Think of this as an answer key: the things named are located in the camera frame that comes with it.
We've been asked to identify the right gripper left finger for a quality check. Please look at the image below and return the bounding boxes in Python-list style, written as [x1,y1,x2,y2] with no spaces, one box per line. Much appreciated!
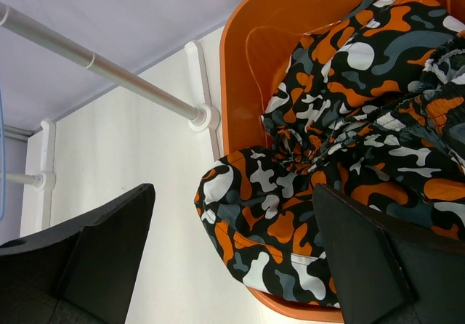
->
[1,184,155,323]

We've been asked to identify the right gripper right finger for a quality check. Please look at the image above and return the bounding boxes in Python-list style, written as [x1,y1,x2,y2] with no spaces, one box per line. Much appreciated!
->
[313,184,464,323]

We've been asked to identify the orange black camouflage shorts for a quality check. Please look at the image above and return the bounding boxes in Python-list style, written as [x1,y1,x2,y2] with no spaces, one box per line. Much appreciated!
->
[195,0,464,307]

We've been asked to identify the metal clothes rack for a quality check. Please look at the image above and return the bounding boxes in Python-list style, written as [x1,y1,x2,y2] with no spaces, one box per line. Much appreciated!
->
[1,4,221,234]

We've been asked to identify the orange plastic basket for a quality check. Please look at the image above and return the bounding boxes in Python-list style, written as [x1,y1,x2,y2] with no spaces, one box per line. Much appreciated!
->
[220,0,464,321]

